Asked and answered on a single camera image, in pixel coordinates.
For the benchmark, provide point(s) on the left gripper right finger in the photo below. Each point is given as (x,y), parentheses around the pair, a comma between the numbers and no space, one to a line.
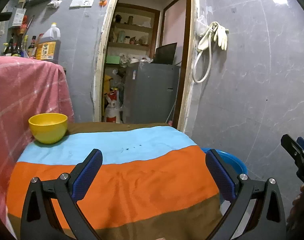
(267,220)

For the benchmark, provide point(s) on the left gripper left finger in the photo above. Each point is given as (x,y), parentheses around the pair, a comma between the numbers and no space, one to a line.
(39,219)

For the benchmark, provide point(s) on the blue plastic bucket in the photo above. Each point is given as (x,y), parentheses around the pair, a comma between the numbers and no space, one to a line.
(229,159)

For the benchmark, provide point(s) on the yellow plastic bowl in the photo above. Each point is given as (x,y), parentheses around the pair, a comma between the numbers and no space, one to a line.
(48,128)

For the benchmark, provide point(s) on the striped blue orange brown cloth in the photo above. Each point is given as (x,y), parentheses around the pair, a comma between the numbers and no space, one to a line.
(153,183)

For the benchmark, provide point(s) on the pink checked cloth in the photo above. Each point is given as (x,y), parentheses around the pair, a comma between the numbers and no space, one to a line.
(27,87)

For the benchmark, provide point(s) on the white rubber gloves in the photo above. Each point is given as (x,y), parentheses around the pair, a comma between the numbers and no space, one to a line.
(220,36)

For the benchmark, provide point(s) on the grey refrigerator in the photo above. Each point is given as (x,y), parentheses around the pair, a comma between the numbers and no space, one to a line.
(149,92)

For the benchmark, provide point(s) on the black monitor on fridge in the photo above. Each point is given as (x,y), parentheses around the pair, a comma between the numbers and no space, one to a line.
(165,54)

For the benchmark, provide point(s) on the dark sauce bottle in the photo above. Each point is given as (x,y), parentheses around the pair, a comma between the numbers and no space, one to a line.
(31,48)

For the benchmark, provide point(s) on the green box on shelf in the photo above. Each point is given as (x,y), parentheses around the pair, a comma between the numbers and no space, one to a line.
(111,59)

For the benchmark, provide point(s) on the wooden shelf unit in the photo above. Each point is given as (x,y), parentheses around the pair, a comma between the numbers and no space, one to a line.
(133,31)

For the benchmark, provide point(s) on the white wall socket plate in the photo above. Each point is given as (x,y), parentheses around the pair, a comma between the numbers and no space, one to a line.
(81,3)

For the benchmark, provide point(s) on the orange wall hook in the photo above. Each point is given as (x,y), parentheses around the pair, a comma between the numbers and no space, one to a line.
(103,3)

